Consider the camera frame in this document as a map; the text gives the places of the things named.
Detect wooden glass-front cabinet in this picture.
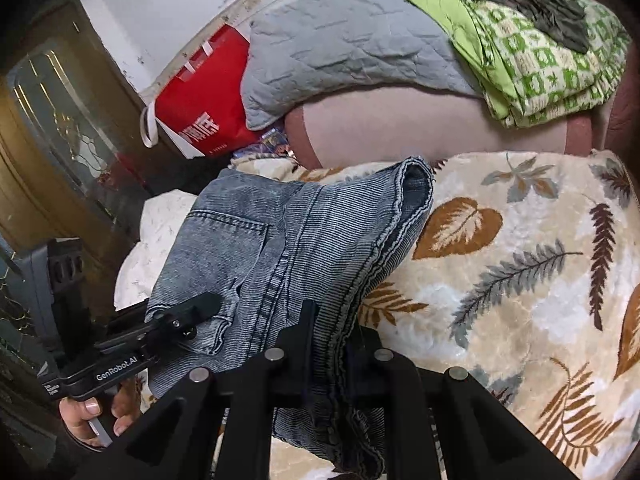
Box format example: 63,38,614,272
0,0,202,461

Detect grey quilted pillow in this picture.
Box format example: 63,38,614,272
240,0,482,134

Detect grey-blue denim pants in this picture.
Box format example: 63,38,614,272
144,156,436,480

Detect green patterned blanket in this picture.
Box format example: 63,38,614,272
404,0,632,129

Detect colourful printed packet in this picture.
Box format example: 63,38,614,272
257,127,294,159

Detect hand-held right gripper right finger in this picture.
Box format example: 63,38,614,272
349,331,582,480

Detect leaf print blanket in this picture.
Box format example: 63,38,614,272
215,149,640,480

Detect pink and brown sofa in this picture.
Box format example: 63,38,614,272
284,0,640,171

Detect red shopping bag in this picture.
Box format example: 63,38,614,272
140,25,262,161

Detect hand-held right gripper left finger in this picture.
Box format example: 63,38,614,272
75,301,318,480

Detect white patterned cloth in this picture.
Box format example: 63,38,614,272
114,191,202,312

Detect dark grey cloth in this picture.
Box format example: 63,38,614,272
457,0,592,56

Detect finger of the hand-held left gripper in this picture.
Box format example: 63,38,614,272
144,291,222,343

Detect person's left hand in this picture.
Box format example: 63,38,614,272
59,377,144,449

